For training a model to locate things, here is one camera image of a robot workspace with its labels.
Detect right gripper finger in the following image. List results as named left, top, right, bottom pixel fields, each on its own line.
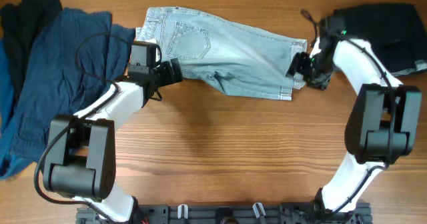
left=286, top=55, right=301, bottom=77
left=298, top=52, right=312, bottom=71

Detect light blue denim shorts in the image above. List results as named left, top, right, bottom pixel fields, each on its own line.
left=135, top=7, right=308, bottom=101

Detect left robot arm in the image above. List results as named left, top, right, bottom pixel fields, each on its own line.
left=34, top=41, right=183, bottom=223

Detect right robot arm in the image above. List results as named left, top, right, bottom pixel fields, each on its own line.
left=287, top=11, right=422, bottom=219

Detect folded black garment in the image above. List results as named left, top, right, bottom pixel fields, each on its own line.
left=334, top=3, right=426, bottom=76

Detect navy blue garment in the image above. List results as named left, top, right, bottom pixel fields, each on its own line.
left=9, top=8, right=135, bottom=161

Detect black garment in pile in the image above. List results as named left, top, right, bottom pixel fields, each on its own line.
left=1, top=0, right=63, bottom=101

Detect teal blue garment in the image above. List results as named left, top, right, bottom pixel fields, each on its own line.
left=1, top=40, right=33, bottom=180

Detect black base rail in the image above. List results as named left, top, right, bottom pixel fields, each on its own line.
left=75, top=202, right=372, bottom=224

